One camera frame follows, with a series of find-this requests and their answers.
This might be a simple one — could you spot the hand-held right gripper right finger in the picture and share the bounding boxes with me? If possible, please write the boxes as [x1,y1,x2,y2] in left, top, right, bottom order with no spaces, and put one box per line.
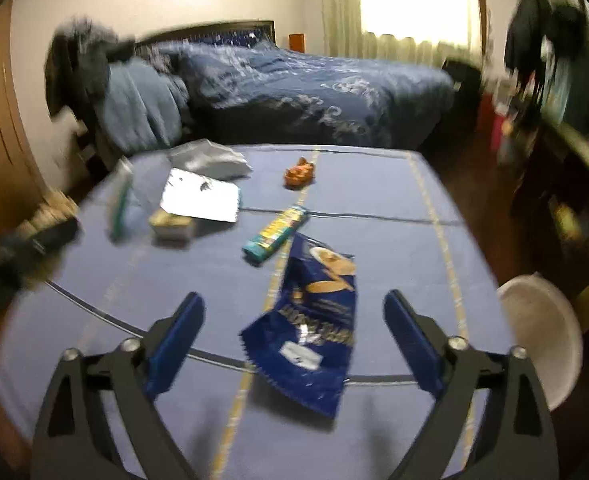
[383,289,560,480]

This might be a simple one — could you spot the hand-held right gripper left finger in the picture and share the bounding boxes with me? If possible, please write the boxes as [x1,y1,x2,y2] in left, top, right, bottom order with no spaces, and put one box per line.
[29,291,206,480]

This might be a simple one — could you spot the blue snack bag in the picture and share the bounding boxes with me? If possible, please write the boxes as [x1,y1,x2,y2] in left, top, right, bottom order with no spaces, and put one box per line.
[239,232,358,419]

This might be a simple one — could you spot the blue striped tablecloth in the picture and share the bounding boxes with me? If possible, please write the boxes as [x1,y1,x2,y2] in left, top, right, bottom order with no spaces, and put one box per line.
[0,144,517,480]

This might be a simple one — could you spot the small yellowish box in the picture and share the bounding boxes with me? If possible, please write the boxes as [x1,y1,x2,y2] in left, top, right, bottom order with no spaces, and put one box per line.
[148,209,196,242]

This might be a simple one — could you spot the white round chair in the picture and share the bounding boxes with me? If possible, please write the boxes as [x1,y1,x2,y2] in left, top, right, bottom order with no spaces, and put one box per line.
[495,273,583,412]

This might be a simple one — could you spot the teal candy tube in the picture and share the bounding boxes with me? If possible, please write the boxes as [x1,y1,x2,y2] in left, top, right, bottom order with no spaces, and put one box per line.
[242,205,309,264]

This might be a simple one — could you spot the silver foil sheet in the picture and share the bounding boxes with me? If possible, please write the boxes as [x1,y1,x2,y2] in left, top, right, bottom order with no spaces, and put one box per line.
[160,167,240,224]

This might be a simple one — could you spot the light blue fleece blanket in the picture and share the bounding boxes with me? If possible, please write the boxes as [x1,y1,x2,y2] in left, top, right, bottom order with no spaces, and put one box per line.
[98,56,191,154]

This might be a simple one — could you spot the white folded cloth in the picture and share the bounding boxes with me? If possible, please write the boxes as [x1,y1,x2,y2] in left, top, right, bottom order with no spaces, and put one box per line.
[167,138,253,181]

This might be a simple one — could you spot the dark grey clothing pile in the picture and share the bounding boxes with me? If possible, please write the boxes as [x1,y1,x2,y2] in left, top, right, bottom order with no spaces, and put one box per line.
[43,16,136,117]

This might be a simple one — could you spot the small orange wrapper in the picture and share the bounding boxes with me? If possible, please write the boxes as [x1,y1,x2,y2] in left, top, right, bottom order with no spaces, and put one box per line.
[283,156,318,190]

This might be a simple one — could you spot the dark wooden desk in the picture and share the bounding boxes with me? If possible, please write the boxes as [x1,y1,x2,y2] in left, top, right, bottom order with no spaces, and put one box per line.
[508,119,589,313]

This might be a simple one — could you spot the red storage bin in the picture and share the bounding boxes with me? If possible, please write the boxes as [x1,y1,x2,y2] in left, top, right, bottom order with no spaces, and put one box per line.
[476,92,498,134]

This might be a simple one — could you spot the black suitcase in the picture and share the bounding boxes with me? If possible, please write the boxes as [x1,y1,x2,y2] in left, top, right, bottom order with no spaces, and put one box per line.
[441,58,483,134]

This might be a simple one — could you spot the dark wooden headboard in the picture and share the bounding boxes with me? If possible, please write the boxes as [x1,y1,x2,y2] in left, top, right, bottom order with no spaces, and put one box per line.
[133,20,276,50]

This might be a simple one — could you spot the dark blue patterned duvet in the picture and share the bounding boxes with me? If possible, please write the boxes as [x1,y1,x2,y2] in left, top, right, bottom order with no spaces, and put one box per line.
[178,40,456,150]

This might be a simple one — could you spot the hanging black coat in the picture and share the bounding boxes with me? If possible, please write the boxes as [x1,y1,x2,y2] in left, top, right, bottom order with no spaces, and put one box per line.
[503,0,556,82]

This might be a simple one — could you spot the pale window curtain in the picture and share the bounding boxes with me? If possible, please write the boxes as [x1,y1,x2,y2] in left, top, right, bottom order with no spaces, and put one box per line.
[319,0,484,69]

